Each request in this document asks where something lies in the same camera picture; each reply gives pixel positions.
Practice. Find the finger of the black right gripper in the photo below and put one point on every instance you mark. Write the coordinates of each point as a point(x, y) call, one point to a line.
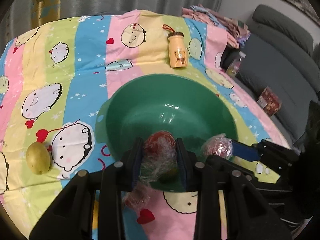
point(246, 152)
point(224, 166)

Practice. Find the yellow patterned curtain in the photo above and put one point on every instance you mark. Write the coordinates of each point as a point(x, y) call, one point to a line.
point(44, 11)

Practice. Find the plastic red fruit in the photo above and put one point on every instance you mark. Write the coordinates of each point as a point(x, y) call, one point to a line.
point(138, 198)
point(218, 145)
point(159, 156)

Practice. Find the green pear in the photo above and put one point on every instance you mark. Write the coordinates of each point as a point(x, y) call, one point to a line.
point(38, 158)

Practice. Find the grey sofa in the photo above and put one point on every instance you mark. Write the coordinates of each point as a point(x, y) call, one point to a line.
point(279, 56)

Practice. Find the yellow cartoon bottle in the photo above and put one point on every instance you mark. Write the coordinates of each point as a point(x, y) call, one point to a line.
point(177, 52)

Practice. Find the green plastic basin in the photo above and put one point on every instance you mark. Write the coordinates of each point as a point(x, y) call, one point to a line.
point(163, 102)

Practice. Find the colourful cartoon striped bedsheet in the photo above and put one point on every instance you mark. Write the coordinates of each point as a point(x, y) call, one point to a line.
point(55, 78)

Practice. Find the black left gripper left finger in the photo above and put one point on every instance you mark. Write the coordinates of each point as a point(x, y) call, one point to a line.
point(132, 160)

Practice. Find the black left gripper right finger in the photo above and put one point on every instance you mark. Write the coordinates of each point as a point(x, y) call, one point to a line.
point(186, 161)

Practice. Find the pile of folded clothes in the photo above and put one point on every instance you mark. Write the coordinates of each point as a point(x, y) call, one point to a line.
point(237, 32)

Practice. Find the red patterned box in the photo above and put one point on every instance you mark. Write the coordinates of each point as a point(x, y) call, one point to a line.
point(269, 102)

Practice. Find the clear plastic bottle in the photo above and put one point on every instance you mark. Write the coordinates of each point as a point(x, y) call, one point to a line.
point(234, 66)

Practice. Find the yellow grapefruit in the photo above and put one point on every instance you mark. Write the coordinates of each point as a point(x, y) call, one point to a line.
point(95, 215)

